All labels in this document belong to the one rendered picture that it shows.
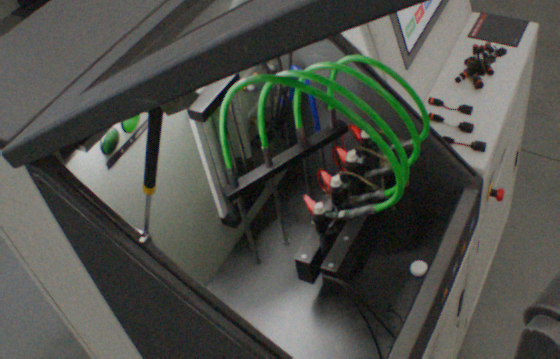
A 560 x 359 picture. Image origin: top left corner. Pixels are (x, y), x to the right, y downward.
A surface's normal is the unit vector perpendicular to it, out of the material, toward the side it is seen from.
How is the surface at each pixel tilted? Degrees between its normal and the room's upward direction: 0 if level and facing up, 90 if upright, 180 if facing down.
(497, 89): 0
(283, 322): 0
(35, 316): 0
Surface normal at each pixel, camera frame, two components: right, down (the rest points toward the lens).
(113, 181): 0.88, 0.25
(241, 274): -0.14, -0.70
